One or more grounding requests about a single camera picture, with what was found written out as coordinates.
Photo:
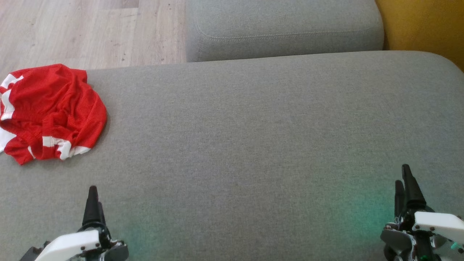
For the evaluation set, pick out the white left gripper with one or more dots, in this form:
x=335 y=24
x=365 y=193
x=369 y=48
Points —
x=69 y=244

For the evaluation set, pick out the yellow sofa back cushion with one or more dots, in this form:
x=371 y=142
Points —
x=424 y=25

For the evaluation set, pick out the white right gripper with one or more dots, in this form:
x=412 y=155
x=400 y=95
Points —
x=435 y=224

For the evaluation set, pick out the small grey sofa seat cushion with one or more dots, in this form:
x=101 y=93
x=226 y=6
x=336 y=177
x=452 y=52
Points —
x=282 y=21

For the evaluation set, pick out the red white numbered jersey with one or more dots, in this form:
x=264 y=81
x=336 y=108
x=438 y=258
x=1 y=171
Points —
x=25 y=98

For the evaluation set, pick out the large grey sofa seat cushion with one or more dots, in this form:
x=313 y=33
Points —
x=253 y=145

